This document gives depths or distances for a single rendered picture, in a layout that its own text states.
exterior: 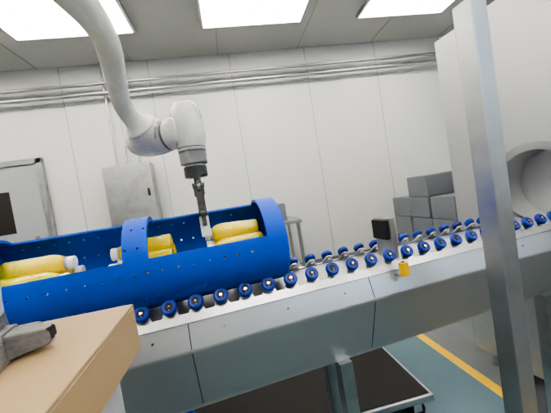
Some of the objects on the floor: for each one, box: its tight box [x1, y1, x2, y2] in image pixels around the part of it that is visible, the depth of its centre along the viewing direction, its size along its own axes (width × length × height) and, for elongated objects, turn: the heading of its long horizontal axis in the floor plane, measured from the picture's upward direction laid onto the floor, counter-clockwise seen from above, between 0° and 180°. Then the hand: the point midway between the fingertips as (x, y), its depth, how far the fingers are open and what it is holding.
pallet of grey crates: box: [393, 170, 458, 243], centre depth 372 cm, size 120×80×119 cm
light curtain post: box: [452, 0, 539, 413], centre depth 87 cm, size 6×6×170 cm
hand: (205, 225), depth 96 cm, fingers closed on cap, 4 cm apart
